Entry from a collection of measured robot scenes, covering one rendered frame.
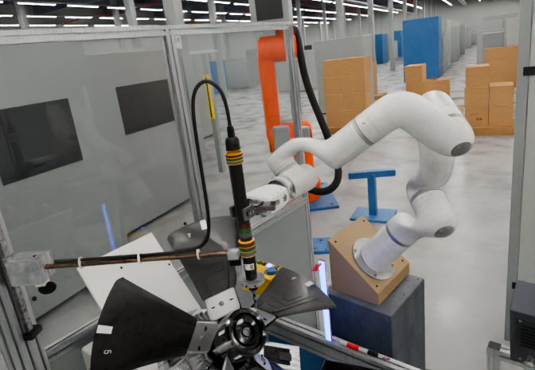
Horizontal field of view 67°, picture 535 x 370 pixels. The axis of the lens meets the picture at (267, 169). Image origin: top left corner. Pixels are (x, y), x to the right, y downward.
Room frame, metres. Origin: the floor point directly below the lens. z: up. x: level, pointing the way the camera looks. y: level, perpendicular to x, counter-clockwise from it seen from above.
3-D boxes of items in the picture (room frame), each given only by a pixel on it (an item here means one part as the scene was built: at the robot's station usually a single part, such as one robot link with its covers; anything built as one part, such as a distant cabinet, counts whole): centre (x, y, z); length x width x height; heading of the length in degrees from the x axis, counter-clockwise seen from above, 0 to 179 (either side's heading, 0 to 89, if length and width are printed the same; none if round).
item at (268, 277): (1.46, 0.07, 1.02); 0.16 x 0.10 x 0.11; 49
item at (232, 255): (0.99, 0.09, 1.35); 0.09 x 0.07 x 0.10; 84
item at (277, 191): (1.08, 0.01, 1.51); 0.11 x 0.10 x 0.07; 140
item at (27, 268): (1.05, 0.70, 1.39); 0.10 x 0.07 x 0.08; 84
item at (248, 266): (0.99, 0.08, 1.50); 0.04 x 0.04 x 0.46
